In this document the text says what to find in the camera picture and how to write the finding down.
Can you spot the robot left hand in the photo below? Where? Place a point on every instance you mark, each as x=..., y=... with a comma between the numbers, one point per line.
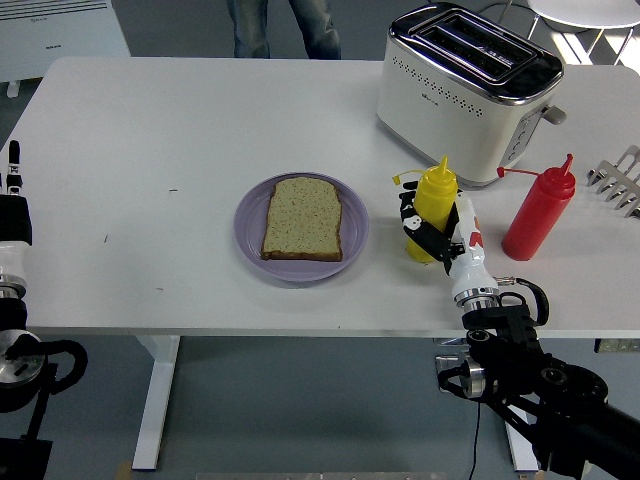
x=15, y=220

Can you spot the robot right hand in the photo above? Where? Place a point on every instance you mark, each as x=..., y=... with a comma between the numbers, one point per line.
x=470, y=265

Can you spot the yellow squeeze bottle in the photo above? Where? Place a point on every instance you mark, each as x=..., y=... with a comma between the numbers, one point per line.
x=435, y=200

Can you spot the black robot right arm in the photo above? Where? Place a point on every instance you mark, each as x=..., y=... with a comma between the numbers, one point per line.
x=520, y=325

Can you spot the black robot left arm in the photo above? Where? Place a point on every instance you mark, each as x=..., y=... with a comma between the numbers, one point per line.
x=15, y=395

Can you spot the bread slice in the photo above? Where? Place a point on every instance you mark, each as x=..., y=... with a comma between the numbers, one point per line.
x=304, y=220

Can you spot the red squeeze bottle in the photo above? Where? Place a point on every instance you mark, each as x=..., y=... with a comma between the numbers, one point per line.
x=535, y=225

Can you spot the metal floor outlet plate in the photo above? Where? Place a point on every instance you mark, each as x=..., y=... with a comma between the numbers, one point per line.
x=450, y=359

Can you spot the white two-slot toaster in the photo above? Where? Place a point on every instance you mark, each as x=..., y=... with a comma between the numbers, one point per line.
x=450, y=100

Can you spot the table height control panel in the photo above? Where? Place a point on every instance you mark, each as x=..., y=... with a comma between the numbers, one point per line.
x=617, y=346

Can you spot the metal toast rack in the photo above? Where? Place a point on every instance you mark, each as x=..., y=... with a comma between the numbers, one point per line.
x=622, y=192

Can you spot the purple plate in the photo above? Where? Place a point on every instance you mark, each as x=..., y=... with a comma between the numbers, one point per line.
x=300, y=272

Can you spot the white floor appliance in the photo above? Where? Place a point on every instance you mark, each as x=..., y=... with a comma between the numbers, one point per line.
x=60, y=40

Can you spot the white table leg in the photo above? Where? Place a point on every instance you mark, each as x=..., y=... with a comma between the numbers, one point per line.
x=157, y=400
x=522, y=452

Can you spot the white round table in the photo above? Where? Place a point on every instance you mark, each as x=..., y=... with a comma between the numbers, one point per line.
x=590, y=10

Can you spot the person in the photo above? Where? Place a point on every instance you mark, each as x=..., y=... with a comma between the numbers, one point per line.
x=250, y=30

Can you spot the metal under-table bracket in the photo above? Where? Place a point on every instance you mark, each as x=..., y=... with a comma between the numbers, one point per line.
x=447, y=342

